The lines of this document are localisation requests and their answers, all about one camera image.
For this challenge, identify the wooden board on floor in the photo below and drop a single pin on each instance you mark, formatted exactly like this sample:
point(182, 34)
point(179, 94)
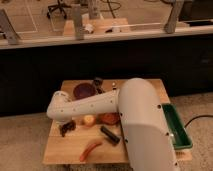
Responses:
point(100, 26)

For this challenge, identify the green plastic tray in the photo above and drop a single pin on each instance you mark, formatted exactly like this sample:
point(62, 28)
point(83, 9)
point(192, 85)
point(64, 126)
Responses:
point(180, 138)

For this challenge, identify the black handled utensil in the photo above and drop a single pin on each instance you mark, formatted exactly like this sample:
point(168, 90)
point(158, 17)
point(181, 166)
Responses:
point(97, 83)

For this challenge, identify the wooden table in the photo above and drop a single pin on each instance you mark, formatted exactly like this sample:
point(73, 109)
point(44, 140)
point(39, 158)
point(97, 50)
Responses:
point(67, 149)

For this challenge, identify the orange-red bowl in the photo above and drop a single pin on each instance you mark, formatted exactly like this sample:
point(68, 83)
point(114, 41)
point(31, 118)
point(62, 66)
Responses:
point(109, 118)

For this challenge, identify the black rectangular block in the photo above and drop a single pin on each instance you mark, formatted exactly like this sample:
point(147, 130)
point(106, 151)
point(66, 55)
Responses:
point(114, 138)

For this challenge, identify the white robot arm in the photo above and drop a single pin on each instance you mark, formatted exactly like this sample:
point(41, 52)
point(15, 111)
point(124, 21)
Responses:
point(144, 126)

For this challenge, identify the dark grape bunch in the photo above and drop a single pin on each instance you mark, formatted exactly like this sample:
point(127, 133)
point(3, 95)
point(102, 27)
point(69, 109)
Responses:
point(67, 127)

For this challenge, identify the black office chair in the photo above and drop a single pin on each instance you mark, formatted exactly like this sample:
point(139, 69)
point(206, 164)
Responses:
point(60, 5)

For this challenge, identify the purple bowl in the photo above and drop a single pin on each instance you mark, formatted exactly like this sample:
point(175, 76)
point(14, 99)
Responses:
point(84, 90)

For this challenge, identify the yellow round fruit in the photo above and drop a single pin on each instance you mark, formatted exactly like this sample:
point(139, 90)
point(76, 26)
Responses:
point(89, 120)

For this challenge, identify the metal spoon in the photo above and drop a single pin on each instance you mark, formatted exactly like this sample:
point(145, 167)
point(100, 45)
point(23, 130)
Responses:
point(114, 86)

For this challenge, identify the orange carrot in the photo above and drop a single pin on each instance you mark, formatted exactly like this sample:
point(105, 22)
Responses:
point(88, 149)

